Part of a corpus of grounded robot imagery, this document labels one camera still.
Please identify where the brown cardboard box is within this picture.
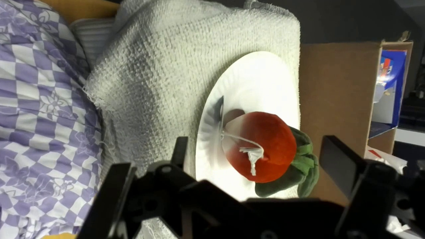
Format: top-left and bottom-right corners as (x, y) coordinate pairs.
(300, 40), (414, 207)

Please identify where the red plush tomato toy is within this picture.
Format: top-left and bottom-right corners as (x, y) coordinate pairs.
(221, 111), (320, 198)

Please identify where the purple checkered cloth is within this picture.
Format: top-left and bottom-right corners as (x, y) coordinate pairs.
(0, 0), (104, 239)

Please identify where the white woven towel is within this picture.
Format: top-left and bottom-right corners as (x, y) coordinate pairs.
(83, 0), (301, 239)

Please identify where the white disposable plate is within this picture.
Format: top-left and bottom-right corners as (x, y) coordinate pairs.
(195, 51), (301, 202)

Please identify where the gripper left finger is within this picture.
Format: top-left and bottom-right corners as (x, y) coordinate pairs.
(76, 136), (254, 239)

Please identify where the white ribbed pad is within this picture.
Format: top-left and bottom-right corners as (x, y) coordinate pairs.
(70, 18), (115, 69)

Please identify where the blue and white carton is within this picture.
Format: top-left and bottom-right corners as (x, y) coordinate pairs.
(369, 50), (407, 138)

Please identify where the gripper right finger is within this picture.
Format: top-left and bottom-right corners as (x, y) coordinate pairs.
(319, 135), (425, 239)

